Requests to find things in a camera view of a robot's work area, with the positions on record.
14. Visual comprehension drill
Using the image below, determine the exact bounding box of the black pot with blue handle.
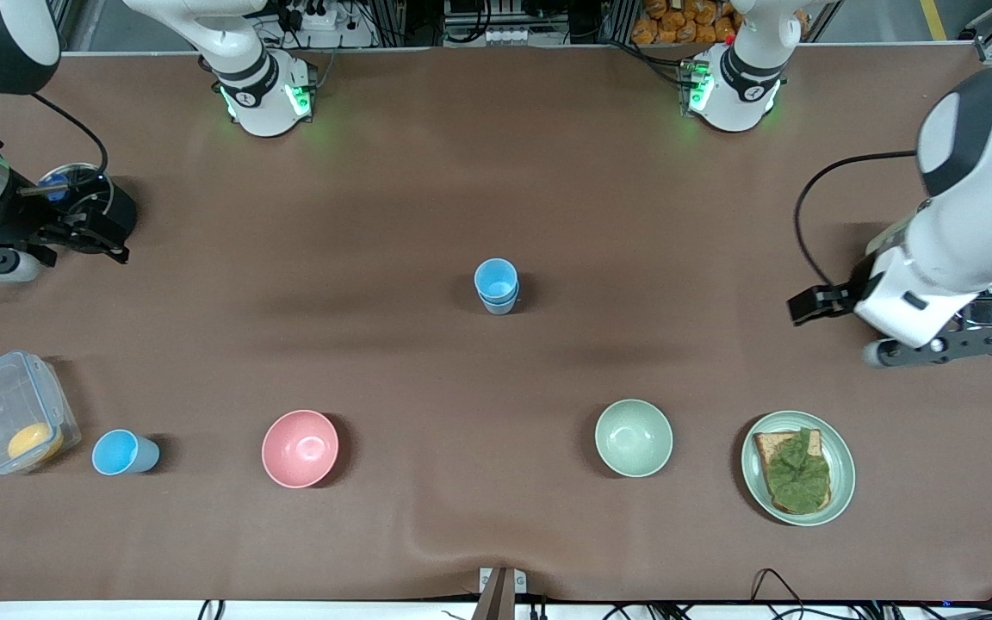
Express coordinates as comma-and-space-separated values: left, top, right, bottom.
0, 164, 140, 295

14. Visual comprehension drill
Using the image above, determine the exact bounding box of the black looped cable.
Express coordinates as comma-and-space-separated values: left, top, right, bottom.
750, 568, 807, 620

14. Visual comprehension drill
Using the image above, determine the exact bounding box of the bag of orange bread rolls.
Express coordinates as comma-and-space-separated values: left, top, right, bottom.
631, 0, 740, 46

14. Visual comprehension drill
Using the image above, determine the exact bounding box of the white power strip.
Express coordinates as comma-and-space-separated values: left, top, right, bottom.
285, 0, 340, 31

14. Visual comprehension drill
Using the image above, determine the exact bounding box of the green lettuce leaf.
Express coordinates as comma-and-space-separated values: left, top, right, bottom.
767, 428, 831, 511

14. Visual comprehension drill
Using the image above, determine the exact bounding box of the pink bowl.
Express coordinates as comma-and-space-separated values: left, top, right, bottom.
262, 409, 340, 489

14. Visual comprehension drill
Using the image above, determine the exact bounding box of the toast slice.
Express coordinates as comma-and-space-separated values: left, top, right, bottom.
753, 429, 833, 516

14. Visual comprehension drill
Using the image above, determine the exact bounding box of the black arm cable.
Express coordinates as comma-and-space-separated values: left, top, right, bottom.
29, 91, 111, 180
793, 151, 923, 289

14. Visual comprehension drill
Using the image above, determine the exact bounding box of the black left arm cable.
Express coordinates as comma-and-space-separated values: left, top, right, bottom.
793, 151, 923, 289

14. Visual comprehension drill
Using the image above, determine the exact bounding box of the brown table cloth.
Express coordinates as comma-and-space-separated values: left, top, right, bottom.
0, 43, 992, 604

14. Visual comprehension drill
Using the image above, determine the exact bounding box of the pale green plate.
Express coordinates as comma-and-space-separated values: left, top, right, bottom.
741, 410, 857, 527

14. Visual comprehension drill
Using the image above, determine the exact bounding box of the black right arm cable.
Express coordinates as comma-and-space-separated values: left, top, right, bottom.
29, 91, 111, 180

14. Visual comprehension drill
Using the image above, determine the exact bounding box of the metal table edge bracket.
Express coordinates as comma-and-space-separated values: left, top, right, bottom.
479, 567, 527, 620

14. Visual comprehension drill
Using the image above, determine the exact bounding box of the round orange food piece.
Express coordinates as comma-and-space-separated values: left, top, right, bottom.
7, 422, 65, 462

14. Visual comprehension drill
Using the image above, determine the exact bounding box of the pale green bowl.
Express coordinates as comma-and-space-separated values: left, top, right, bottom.
594, 398, 674, 478

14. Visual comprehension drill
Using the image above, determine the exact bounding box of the glass lid with blue knob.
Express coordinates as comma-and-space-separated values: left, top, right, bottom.
38, 164, 109, 208

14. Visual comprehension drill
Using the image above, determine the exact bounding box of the blue plastic cup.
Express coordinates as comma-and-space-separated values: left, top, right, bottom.
474, 257, 519, 304
91, 429, 161, 476
477, 288, 521, 316

